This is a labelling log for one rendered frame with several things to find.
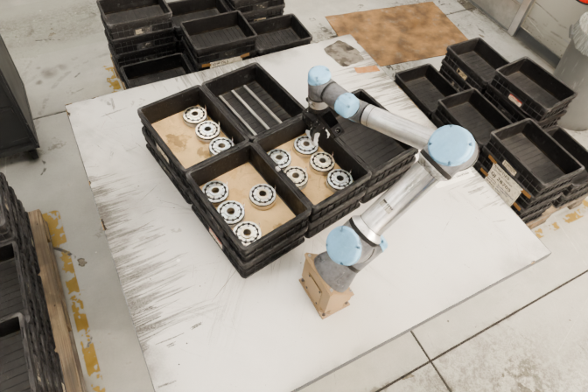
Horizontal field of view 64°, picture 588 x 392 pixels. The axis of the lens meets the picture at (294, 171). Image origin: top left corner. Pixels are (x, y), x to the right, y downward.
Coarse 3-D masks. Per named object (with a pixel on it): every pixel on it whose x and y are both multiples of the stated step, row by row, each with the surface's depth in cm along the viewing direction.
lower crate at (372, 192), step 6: (414, 162) 203; (402, 168) 199; (408, 168) 205; (396, 174) 199; (402, 174) 208; (384, 180) 195; (390, 180) 202; (378, 186) 199; (384, 186) 204; (366, 192) 195; (372, 192) 197; (378, 192) 203; (366, 198) 199; (372, 198) 201
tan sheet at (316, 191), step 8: (288, 144) 201; (296, 160) 196; (304, 160) 196; (304, 168) 194; (336, 168) 195; (312, 176) 191; (320, 176) 192; (312, 184) 189; (320, 184) 189; (304, 192) 186; (312, 192) 186; (320, 192) 186; (328, 192) 187; (312, 200) 184; (320, 200) 184
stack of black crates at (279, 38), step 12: (252, 24) 314; (264, 24) 319; (276, 24) 323; (288, 24) 328; (300, 24) 317; (264, 36) 322; (276, 36) 323; (288, 36) 324; (300, 36) 322; (264, 48) 297; (276, 48) 300; (288, 48) 307
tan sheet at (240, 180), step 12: (240, 168) 191; (252, 168) 191; (228, 180) 186; (240, 180) 187; (252, 180) 187; (264, 180) 188; (216, 192) 182; (240, 192) 183; (276, 204) 181; (252, 216) 177; (264, 216) 177; (276, 216) 178; (288, 216) 178; (264, 228) 174
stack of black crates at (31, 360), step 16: (0, 320) 168; (16, 320) 171; (0, 336) 174; (16, 336) 175; (32, 336) 176; (0, 352) 171; (16, 352) 172; (32, 352) 168; (48, 352) 189; (0, 368) 168; (16, 368) 168; (32, 368) 160; (48, 368) 180; (0, 384) 165; (16, 384) 165; (32, 384) 156; (48, 384) 174; (64, 384) 196
